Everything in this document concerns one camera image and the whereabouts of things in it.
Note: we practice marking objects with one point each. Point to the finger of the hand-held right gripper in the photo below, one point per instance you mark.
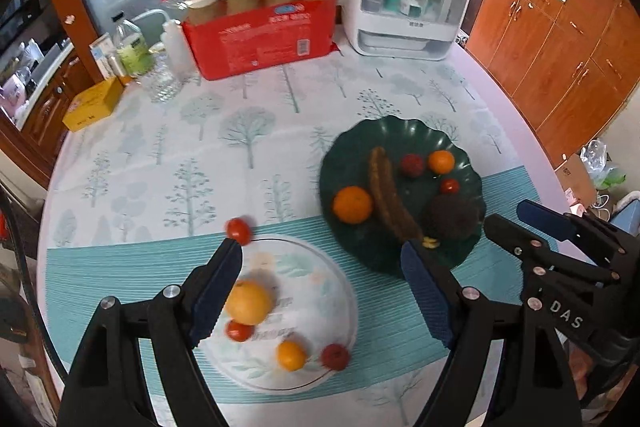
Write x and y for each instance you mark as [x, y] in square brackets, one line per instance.
[505, 234]
[542, 216]

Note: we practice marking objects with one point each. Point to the wooden sideboard cabinet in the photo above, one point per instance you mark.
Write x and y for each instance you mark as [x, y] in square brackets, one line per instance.
[550, 57]

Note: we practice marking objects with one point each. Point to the yellow cardboard box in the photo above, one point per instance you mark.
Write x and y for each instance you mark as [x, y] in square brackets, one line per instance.
[92, 102]

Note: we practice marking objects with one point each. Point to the red cherry tomato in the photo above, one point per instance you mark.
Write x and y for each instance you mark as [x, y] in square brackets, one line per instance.
[239, 230]
[240, 331]
[450, 186]

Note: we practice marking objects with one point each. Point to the clear plastic bag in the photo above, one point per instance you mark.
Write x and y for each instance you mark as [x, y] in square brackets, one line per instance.
[602, 167]

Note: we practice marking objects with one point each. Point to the large yellow orange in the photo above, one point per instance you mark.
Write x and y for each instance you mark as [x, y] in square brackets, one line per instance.
[252, 302]

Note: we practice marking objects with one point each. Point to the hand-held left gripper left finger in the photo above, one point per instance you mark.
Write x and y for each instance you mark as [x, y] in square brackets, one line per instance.
[215, 297]

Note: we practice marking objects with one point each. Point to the small orange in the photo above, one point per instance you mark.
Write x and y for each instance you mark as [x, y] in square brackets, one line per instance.
[442, 161]
[291, 355]

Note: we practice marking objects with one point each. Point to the red box with jars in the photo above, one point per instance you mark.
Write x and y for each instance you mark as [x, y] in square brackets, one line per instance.
[260, 37]

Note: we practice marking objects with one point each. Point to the white floral plate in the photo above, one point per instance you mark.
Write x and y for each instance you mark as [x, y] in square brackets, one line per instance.
[310, 287]

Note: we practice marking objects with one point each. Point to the white and blue carton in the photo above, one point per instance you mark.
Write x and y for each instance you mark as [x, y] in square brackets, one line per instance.
[102, 54]

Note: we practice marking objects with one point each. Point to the clear plastic bottle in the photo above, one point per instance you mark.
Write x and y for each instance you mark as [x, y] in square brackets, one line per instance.
[132, 52]

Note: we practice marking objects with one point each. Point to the dark green scalloped plate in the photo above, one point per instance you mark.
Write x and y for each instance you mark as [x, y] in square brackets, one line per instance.
[360, 147]

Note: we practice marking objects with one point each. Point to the wooden kitchen cabinet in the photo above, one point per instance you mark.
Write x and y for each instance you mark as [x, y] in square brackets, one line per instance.
[45, 117]

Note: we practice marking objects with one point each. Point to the white squeeze bottle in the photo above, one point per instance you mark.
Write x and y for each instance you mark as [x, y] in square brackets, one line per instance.
[175, 47]

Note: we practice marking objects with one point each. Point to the brown overripe banana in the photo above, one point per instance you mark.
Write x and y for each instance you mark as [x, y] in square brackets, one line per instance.
[387, 197]

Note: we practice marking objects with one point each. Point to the tree print tablecloth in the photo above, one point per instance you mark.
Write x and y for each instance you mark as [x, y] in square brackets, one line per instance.
[225, 157]

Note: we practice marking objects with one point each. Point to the small red fruit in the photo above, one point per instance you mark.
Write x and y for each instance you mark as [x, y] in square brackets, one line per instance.
[412, 165]
[335, 356]

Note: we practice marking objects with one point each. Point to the large mandarin orange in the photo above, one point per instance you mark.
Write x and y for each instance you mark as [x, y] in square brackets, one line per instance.
[352, 205]

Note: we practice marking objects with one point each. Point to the brown cardboard box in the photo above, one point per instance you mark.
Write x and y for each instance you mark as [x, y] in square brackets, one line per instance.
[575, 179]

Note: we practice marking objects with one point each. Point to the dark avocado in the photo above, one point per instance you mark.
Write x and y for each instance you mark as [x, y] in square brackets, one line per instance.
[452, 217]

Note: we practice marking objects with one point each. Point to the small metal tin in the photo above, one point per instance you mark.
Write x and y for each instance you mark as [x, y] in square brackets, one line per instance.
[116, 66]

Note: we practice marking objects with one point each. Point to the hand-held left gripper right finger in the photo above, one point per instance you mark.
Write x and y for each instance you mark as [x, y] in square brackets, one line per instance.
[425, 297]

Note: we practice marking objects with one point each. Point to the clear glass tumbler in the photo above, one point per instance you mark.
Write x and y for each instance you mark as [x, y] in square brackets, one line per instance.
[162, 84]

